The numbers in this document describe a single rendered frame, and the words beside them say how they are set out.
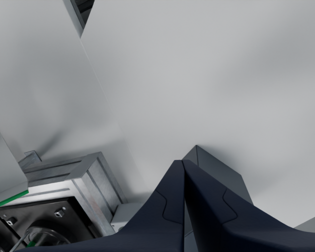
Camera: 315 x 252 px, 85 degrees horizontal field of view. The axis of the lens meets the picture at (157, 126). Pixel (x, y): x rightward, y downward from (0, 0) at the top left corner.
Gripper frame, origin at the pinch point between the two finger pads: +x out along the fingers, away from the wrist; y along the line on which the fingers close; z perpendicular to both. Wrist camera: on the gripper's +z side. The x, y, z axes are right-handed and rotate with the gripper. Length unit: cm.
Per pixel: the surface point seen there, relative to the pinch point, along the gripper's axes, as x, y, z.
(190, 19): 29.5, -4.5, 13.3
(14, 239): 31, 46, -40
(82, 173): 27.0, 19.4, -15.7
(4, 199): 19.1, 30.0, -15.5
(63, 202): 26.2, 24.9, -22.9
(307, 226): 117, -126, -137
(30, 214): 28, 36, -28
